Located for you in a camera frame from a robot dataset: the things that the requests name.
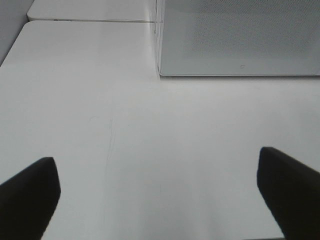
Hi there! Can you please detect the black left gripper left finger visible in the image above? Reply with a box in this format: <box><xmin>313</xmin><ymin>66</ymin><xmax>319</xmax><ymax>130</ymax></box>
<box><xmin>0</xmin><ymin>157</ymin><xmax>61</xmax><ymax>240</ymax></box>

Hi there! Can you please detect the white microwave door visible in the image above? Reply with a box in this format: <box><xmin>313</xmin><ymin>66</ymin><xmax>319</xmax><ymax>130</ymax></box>
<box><xmin>156</xmin><ymin>0</ymin><xmax>320</xmax><ymax>76</ymax></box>

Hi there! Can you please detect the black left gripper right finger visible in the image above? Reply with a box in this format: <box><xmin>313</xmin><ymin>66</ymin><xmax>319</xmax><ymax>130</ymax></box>
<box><xmin>257</xmin><ymin>147</ymin><xmax>320</xmax><ymax>240</ymax></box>

